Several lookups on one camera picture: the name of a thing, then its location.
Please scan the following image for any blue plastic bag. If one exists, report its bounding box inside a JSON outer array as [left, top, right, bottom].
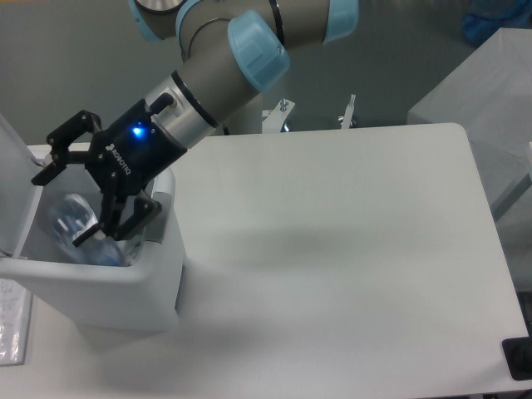
[[461, 1, 531, 47]]

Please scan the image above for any grey white side cabinet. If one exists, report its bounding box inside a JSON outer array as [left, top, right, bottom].
[[406, 28, 531, 219]]

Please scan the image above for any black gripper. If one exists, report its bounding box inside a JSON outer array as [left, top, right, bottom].
[[31, 99, 187, 247]]

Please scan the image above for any white trash bag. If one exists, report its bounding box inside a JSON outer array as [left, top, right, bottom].
[[122, 237, 144, 266]]

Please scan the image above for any white trash can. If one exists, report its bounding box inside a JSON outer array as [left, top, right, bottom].
[[1, 165, 185, 332]]

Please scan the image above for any white pedestal base frame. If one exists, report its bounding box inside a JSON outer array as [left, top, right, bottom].
[[261, 94, 357, 134]]

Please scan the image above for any clear plastic water bottle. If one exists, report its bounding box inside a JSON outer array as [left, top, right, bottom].
[[46, 193, 130, 268]]

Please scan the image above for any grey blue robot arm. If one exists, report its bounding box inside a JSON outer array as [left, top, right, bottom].
[[32, 1, 359, 245]]

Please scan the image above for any white trash can lid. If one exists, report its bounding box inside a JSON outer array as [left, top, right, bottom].
[[1, 118, 42, 258]]

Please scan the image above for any black device at edge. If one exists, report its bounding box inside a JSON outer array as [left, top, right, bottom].
[[502, 337, 531, 381]]

